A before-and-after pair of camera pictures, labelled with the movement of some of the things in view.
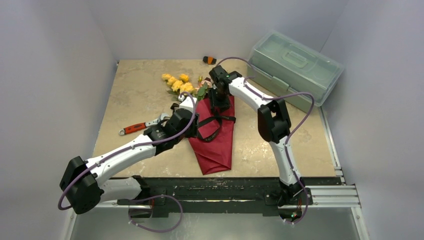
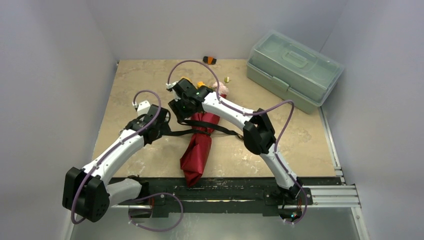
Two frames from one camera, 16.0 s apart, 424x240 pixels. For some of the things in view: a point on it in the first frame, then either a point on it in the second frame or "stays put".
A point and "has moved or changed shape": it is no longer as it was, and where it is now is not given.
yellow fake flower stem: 179,87 has moved or changed shape
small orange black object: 209,60 stays put
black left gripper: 192,133 -> 163,128
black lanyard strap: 218,118 has moved or changed shape
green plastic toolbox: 287,67 stays put
